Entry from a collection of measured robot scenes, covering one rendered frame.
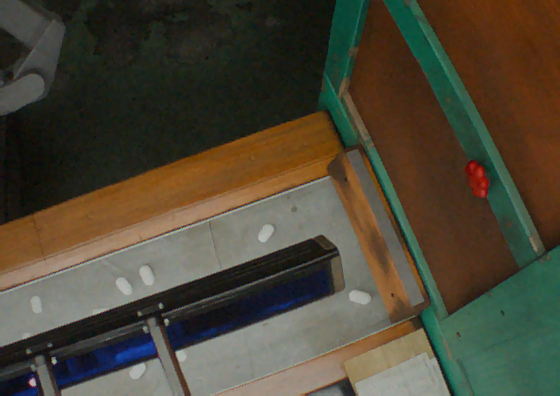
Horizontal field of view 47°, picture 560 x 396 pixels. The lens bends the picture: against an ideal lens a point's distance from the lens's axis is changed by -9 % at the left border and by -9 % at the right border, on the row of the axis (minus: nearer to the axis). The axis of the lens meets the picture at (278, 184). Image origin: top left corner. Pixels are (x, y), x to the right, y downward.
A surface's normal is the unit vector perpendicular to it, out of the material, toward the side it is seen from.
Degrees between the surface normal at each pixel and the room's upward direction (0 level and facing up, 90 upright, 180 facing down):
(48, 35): 49
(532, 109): 90
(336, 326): 0
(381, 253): 66
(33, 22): 35
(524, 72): 90
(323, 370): 0
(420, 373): 0
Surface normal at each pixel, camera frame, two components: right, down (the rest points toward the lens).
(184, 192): 0.04, -0.34
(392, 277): -0.84, 0.16
